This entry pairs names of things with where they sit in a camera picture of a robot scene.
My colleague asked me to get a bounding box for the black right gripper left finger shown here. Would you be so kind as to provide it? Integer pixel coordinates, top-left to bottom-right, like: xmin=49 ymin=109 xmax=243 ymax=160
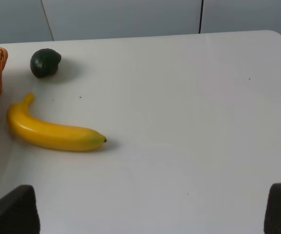
xmin=0 ymin=185 xmax=40 ymax=234

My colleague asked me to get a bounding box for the yellow banana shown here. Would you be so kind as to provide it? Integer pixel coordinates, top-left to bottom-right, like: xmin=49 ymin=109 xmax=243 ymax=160
xmin=6 ymin=93 xmax=107 ymax=152

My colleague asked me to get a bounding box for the dark green avocado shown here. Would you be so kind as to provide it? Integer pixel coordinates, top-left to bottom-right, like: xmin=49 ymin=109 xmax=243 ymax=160
xmin=30 ymin=48 xmax=61 ymax=78

